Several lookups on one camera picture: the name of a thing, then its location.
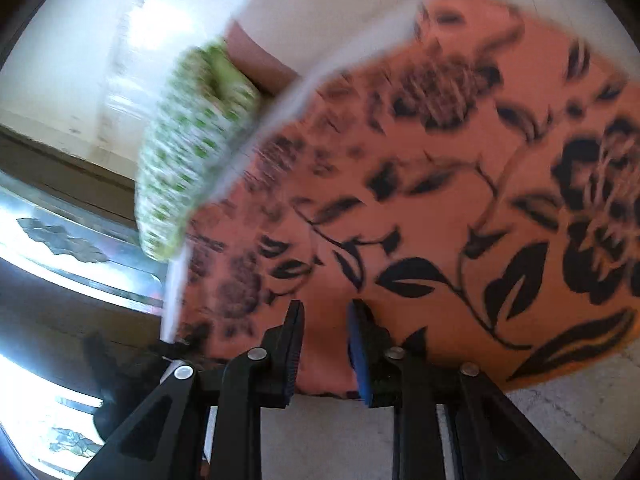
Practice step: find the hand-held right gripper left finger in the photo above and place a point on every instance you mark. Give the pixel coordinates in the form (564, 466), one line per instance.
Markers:
(292, 355)

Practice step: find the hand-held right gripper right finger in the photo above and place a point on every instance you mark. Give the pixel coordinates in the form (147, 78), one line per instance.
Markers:
(359, 355)

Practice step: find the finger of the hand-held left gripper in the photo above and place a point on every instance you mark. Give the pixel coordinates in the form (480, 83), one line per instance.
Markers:
(120, 385)

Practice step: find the orange black floral dress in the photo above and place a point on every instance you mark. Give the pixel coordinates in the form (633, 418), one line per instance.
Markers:
(425, 200)

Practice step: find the bed with pink sheet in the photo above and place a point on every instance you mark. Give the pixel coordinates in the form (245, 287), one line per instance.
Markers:
(310, 440)

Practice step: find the stained glass side window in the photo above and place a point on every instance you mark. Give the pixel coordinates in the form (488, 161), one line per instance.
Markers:
(35, 410)

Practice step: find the wooden stained glass door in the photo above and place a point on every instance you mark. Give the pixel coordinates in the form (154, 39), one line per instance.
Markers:
(50, 320)

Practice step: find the green checkered pillow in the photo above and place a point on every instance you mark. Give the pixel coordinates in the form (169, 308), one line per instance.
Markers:
(195, 150)

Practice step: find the pink bolster cushion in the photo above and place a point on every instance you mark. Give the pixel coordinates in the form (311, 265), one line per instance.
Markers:
(255, 60)

